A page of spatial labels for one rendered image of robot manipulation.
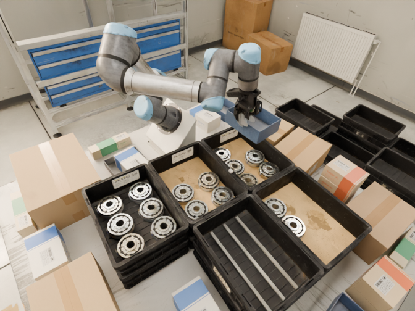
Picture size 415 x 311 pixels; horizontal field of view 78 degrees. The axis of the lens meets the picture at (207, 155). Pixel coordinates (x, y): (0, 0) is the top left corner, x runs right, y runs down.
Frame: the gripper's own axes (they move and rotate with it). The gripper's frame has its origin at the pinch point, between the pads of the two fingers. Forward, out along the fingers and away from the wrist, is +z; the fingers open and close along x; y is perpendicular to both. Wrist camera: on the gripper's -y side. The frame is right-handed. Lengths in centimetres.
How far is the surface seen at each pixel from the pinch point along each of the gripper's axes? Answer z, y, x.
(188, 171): 26.6, -11.9, -24.4
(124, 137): 32, -63, -38
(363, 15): 62, -90, 284
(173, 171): 25.7, -16.5, -30.7
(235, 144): 31.3, -13.3, 8.9
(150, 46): 54, -197, 51
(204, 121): 36, -45, 11
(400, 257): 40, 76, 23
